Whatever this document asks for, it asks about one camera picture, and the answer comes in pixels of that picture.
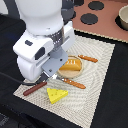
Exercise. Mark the beige woven placemat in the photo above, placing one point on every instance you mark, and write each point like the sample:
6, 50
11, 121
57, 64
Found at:
80, 104

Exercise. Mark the brown toy sausage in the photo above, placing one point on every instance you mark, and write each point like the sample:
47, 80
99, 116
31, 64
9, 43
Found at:
34, 88

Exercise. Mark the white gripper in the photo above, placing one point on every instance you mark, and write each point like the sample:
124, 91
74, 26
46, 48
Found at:
41, 55

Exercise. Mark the dark grey cooking pot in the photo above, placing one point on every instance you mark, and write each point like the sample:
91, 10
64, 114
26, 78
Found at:
67, 9

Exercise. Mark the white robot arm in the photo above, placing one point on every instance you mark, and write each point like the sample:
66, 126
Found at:
38, 13

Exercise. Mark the beige bowl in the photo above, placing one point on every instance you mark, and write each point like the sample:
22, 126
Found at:
123, 14

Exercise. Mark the toy fork orange handle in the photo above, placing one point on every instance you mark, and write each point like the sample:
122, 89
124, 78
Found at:
68, 81

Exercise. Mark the toy knife orange handle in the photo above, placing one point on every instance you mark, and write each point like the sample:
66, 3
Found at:
88, 58

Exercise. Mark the yellow toy cheese wedge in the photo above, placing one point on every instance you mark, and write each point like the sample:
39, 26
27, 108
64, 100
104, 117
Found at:
56, 94

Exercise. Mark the orange toy bread loaf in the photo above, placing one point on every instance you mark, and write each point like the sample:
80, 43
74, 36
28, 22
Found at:
72, 64

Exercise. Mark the round wooden plate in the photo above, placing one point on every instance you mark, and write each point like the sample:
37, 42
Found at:
68, 73

